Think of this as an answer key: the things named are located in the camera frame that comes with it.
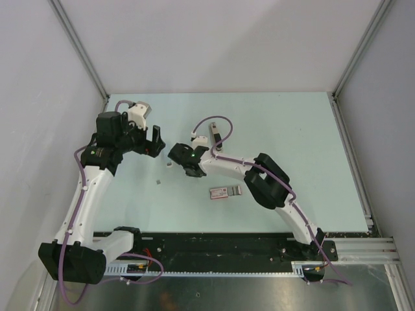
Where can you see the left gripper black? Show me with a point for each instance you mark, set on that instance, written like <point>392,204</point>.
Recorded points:
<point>150,148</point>

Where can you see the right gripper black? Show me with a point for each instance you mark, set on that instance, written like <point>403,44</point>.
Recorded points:
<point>198,175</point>

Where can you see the beige black stapler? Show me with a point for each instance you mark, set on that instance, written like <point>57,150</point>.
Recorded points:
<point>215,137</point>

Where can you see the red staple box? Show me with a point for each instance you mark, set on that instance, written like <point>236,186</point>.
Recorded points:
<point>225,192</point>

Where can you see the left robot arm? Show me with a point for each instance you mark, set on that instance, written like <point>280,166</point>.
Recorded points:
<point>73,255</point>

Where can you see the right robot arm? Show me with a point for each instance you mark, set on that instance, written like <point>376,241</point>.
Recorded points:
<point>268,184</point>

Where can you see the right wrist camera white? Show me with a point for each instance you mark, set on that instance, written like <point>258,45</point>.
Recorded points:
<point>198,140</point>

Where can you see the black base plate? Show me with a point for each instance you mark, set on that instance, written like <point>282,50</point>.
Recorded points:
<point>228,252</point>

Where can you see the aluminium frame rail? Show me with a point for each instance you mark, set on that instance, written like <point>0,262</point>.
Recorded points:
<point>366,251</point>

